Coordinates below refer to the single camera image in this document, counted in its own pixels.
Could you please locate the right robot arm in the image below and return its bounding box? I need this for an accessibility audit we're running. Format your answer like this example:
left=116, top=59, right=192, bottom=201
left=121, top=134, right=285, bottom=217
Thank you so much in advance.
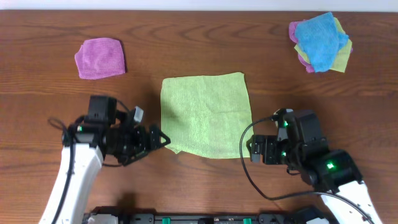
left=239, top=109, right=381, bottom=223

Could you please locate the light green cloth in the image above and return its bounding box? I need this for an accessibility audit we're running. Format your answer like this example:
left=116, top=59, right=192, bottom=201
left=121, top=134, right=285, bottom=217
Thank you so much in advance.
left=160, top=72, right=253, bottom=159

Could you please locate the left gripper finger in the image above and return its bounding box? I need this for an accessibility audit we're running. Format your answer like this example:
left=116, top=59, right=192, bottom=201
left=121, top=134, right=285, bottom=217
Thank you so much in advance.
left=123, top=149, right=154, bottom=166
left=159, top=130, right=171, bottom=148

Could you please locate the folded purple cloth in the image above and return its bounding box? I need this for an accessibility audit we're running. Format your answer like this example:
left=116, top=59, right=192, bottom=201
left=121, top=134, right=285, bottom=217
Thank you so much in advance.
left=75, top=37, right=126, bottom=80

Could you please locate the purple cloth in pile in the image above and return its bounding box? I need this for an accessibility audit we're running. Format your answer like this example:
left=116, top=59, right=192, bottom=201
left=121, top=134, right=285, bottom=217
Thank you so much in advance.
left=288, top=19, right=353, bottom=74

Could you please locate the right black cable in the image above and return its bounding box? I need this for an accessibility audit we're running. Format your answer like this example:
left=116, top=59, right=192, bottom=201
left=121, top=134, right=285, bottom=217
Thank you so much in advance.
left=239, top=115, right=376, bottom=224

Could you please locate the blue cloth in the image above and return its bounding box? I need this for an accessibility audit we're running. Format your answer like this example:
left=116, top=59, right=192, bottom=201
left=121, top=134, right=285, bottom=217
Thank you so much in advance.
left=289, top=12, right=353, bottom=73

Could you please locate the yellow-green cloth in pile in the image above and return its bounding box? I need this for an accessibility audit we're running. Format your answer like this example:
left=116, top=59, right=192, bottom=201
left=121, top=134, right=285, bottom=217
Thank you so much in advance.
left=294, top=17, right=353, bottom=73

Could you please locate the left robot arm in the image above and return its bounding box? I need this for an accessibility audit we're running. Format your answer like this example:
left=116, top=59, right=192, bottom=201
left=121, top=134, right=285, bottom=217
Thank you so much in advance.
left=40, top=95, right=171, bottom=223

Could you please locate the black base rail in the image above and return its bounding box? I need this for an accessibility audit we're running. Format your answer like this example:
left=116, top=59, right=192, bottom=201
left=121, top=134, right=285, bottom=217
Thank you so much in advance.
left=82, top=207, right=331, bottom=224

